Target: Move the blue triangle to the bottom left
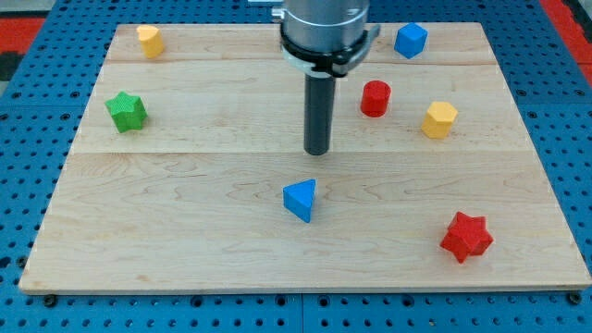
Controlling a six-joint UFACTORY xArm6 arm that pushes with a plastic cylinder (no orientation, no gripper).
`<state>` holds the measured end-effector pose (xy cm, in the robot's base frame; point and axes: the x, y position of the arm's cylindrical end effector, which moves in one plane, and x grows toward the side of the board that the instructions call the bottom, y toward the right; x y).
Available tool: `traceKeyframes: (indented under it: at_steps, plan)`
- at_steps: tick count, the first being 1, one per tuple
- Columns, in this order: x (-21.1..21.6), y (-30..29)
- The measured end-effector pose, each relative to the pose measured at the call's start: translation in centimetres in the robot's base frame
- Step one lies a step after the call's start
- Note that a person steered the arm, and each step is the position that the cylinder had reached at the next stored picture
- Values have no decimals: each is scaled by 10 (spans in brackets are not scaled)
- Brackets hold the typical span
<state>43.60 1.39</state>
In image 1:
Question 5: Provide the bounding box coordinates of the blue cube block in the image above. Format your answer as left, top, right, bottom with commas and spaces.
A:
394, 22, 428, 59

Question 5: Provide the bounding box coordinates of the wooden board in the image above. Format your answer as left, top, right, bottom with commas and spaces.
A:
19, 22, 591, 295

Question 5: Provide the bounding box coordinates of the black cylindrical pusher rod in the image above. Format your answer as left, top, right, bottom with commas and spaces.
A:
303, 76, 336, 155

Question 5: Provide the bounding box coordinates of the yellow hexagon block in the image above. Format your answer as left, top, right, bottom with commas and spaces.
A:
421, 102, 458, 139

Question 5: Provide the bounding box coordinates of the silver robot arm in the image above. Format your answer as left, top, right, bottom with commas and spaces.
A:
247, 0, 381, 155

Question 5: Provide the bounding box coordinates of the red cylinder block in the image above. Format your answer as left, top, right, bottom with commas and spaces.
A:
360, 80, 391, 117

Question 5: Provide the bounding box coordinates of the green star block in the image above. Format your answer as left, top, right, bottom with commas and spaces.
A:
105, 92, 147, 133

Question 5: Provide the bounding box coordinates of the yellow heart block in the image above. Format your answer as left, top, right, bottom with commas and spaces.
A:
136, 25, 165, 58

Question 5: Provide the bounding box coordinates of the blue triangle block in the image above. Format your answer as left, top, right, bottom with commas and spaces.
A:
282, 179, 316, 223

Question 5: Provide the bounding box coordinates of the red star block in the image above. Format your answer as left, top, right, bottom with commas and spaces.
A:
439, 211, 494, 264

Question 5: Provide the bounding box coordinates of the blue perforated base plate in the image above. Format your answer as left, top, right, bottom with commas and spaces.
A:
1, 0, 591, 332

